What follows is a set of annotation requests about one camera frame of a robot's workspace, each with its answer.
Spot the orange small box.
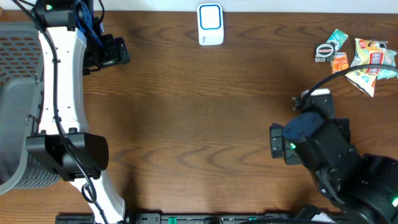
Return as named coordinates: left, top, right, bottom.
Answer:
left=330, top=52, right=349, bottom=74

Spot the dark green round-label packet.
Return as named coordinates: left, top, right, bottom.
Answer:
left=315, top=43, right=335, bottom=62

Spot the light teal small packet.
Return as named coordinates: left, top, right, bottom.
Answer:
left=326, top=29, right=348, bottom=52

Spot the yellow snack bag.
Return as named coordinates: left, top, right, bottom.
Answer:
left=345, top=38, right=388, bottom=97

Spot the teal snack packet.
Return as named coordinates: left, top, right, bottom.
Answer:
left=377, top=50, right=397, bottom=80

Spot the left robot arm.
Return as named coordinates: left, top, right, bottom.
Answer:
left=26, top=0, right=134, bottom=223

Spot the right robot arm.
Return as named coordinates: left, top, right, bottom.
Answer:
left=269, top=111, right=397, bottom=223

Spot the white barcode scanner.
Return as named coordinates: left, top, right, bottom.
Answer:
left=197, top=2, right=224, bottom=46

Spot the grey plastic mesh basket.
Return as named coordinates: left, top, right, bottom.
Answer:
left=1, top=22, right=60, bottom=194

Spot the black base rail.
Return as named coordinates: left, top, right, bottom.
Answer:
left=55, top=212, right=343, bottom=224

